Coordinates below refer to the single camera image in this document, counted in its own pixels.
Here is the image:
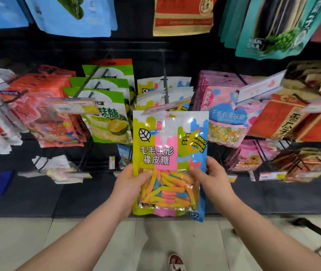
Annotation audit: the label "teal hanging snack packet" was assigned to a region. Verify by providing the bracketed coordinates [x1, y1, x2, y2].
[218, 0, 252, 50]
[235, 0, 321, 60]

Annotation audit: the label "yellow white price tag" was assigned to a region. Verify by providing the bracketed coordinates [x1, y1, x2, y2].
[49, 97, 100, 115]

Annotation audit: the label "row of pink candy packets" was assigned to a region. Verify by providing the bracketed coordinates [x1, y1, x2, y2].
[193, 70, 269, 149]

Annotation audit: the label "yellow shelf price label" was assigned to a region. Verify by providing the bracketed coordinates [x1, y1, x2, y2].
[259, 171, 287, 181]

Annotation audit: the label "person's left forearm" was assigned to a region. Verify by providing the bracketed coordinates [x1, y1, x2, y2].
[16, 195, 133, 271]

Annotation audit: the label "pink translucent price tag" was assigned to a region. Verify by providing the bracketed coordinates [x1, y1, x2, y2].
[142, 97, 192, 116]

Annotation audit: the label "green durian candy packet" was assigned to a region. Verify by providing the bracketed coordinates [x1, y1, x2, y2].
[63, 87, 133, 145]
[68, 77, 131, 106]
[82, 64, 136, 91]

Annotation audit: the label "person's right forearm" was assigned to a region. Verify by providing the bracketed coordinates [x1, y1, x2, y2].
[222, 194, 321, 271]

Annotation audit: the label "pastel white candy packet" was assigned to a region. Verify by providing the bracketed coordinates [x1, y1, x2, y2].
[18, 155, 93, 184]

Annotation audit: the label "row of red snack packets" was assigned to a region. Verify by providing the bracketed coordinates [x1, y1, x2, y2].
[0, 64, 90, 149]

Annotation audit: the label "person's right hand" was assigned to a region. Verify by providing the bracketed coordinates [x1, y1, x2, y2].
[189, 156, 238, 215]

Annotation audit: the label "large white price tag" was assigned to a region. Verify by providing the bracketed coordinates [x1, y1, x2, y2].
[236, 69, 287, 106]

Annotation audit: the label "colourful gummy worm packet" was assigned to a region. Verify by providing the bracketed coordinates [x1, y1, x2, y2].
[132, 110, 209, 223]
[136, 87, 195, 112]
[137, 76, 192, 95]

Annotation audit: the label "black metal frame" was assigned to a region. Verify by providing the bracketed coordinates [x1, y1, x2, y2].
[287, 216, 321, 260]

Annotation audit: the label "row of red brown packets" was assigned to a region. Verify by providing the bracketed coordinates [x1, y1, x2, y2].
[247, 60, 321, 143]

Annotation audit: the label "orange yellow hanging packet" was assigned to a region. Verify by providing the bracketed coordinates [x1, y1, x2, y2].
[153, 0, 218, 37]

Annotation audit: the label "brown small snack packets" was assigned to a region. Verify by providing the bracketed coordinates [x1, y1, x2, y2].
[272, 148, 321, 183]

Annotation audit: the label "black metal peg hook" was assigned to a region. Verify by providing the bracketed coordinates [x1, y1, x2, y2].
[160, 51, 170, 105]

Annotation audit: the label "person's left hand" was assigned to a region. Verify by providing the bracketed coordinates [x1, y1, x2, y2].
[111, 164, 153, 219]

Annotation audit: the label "small blue packet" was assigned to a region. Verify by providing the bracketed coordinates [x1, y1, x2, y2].
[117, 143, 133, 168]

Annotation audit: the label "person's shoe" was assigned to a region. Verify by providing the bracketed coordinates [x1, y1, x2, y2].
[168, 253, 186, 271]

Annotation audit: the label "blue hanging snack packet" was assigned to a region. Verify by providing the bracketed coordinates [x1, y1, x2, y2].
[23, 0, 118, 38]
[0, 0, 29, 29]

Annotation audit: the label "pink small candy packets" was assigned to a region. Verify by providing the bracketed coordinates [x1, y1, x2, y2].
[225, 139, 280, 172]

